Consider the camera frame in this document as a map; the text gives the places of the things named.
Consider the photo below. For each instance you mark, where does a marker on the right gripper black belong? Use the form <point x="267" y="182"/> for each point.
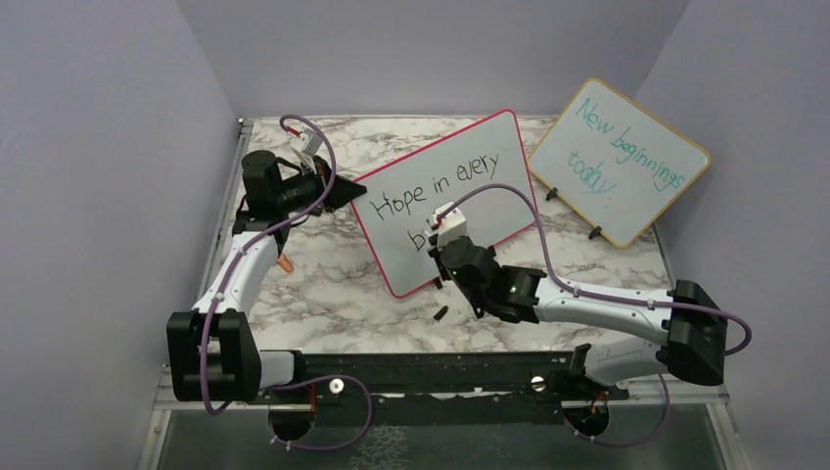
<point x="436" y="253"/>

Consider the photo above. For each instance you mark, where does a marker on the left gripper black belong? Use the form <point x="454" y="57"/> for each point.
<point x="342" y="193"/>

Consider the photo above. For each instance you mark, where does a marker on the black marker cap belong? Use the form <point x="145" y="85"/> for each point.
<point x="441" y="313"/>

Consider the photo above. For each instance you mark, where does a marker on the red framed whiteboard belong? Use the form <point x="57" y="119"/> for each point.
<point x="403" y="194"/>

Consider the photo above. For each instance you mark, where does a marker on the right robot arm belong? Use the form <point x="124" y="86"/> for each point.
<point x="677" y="331"/>

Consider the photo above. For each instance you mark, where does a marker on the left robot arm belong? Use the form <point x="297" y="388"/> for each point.
<point x="211" y="347"/>

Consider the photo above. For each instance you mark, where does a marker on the yellow framed whiteboard with writing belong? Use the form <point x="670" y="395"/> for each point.
<point x="614" y="163"/>

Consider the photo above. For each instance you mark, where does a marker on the orange marker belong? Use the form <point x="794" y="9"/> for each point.
<point x="285" y="264"/>

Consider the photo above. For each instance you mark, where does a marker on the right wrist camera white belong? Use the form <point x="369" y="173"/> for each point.
<point x="446" y="224"/>

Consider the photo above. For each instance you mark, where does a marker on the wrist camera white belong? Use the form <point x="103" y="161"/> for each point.
<point x="446" y="224"/>
<point x="305" y="144"/>

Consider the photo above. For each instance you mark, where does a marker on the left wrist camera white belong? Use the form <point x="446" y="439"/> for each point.
<point x="305" y="144"/>

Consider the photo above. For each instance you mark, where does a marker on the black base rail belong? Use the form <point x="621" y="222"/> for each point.
<point x="428" y="389"/>

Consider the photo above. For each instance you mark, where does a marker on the aluminium frame left rail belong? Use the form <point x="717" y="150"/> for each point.
<point x="219" y="231"/>

